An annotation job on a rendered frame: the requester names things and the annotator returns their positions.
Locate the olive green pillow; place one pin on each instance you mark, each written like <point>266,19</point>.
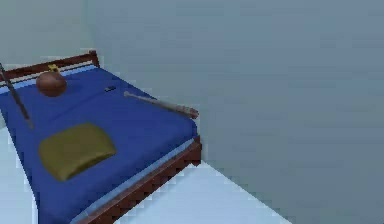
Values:
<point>75,150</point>

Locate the blue bed with wooden frame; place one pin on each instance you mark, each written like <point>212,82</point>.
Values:
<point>140,133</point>

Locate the thin dark grey rod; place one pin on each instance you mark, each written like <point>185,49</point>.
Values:
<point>15,95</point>

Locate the grey baseball bat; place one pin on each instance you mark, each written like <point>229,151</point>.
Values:
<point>163,104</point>

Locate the brown basketball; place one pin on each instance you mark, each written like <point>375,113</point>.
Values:
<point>51,84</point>

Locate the small yellow object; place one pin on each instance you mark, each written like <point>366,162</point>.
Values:
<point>53,68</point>

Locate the small black phone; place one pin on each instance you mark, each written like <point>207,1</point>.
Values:
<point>110,88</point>

